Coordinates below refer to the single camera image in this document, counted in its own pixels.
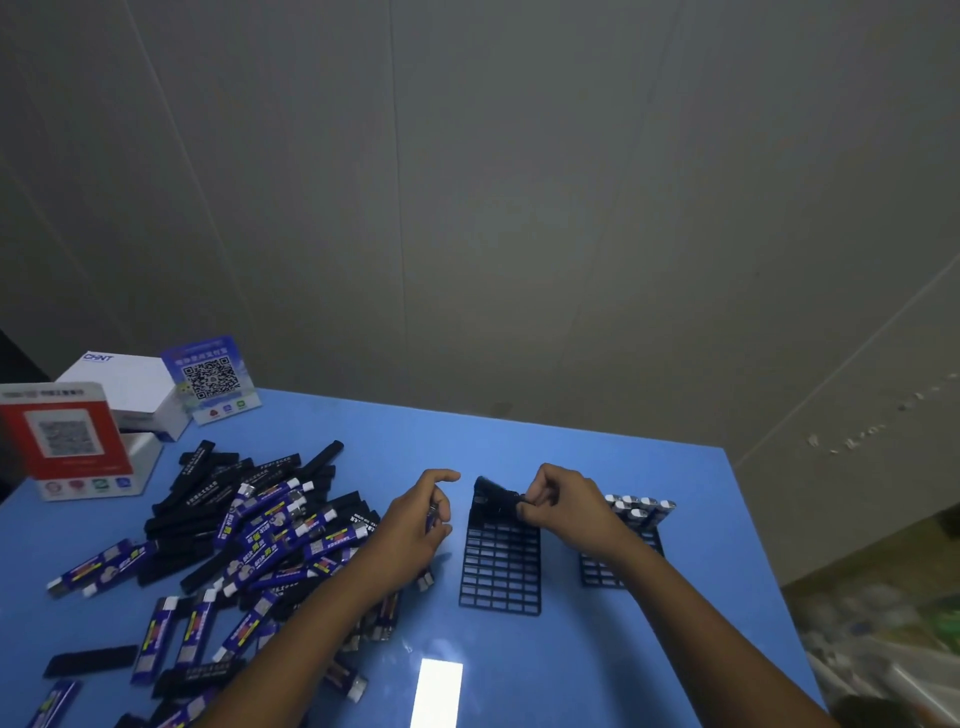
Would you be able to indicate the pile of mixed lighters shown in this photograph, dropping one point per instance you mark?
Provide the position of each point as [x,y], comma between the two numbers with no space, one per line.
[247,540]

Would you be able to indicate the white cardboard box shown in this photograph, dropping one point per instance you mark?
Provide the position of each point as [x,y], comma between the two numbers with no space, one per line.
[124,379]

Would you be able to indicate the red code sign stand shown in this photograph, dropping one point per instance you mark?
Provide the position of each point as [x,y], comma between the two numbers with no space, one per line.
[67,435]

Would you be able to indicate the row of black lighters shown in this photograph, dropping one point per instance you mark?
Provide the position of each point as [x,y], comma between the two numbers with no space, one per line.
[491,495]

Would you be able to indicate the blue silver-capped lighter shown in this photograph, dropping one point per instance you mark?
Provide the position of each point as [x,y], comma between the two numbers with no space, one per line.
[431,519]

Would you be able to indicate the blue code sign stand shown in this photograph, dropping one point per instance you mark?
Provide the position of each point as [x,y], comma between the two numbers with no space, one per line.
[210,379]

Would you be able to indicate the crumpled clear plastic bags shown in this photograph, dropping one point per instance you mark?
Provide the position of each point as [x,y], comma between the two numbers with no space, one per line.
[885,660]

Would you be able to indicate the black grid tray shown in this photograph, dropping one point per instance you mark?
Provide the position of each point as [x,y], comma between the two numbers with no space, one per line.
[596,574]
[499,577]

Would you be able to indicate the person's right hand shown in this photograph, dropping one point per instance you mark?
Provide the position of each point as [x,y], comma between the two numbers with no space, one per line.
[577,510]

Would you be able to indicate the person's left hand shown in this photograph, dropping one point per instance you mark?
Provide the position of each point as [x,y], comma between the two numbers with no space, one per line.
[401,540]

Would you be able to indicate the person's left forearm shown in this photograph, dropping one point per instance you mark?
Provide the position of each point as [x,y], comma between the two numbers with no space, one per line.
[300,660]

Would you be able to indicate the person's right forearm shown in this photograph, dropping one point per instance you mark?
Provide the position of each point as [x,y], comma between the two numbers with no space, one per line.
[712,652]

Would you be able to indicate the row of blue lighters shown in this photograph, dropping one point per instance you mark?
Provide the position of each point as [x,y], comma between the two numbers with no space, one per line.
[645,510]

